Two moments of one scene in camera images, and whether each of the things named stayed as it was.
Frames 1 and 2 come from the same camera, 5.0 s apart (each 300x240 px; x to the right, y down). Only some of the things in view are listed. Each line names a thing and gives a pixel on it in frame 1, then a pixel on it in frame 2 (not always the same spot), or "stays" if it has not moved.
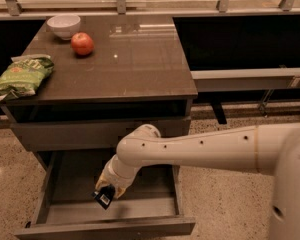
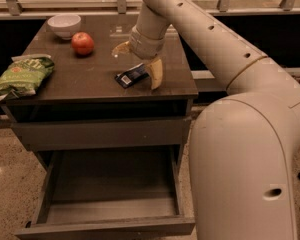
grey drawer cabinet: x=137 y=74 stays
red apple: x=82 y=43 stays
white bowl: x=65 y=25 stays
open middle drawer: x=64 y=205 stays
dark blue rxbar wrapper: x=104 y=195 → x=131 y=76
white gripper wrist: x=114 y=180 → x=145 y=46
